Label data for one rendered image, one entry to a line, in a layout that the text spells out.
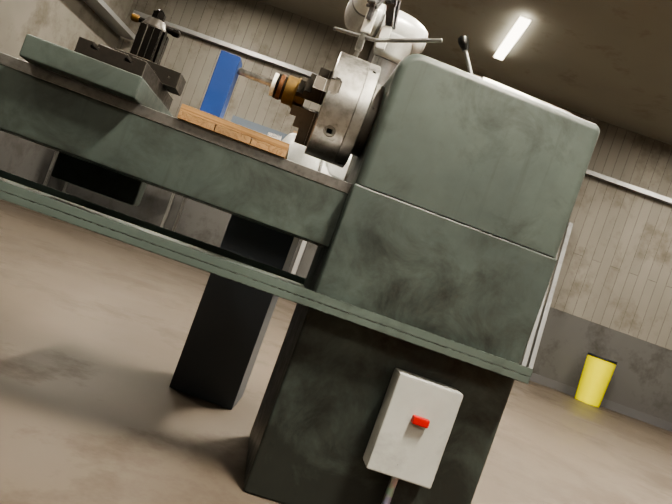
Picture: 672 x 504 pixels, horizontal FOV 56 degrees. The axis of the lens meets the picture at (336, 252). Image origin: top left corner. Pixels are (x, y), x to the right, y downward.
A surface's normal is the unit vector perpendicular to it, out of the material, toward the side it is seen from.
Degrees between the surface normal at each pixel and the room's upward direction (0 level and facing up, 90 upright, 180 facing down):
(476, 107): 90
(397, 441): 90
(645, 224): 90
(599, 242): 90
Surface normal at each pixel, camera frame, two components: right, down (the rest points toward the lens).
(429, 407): 0.10, 0.02
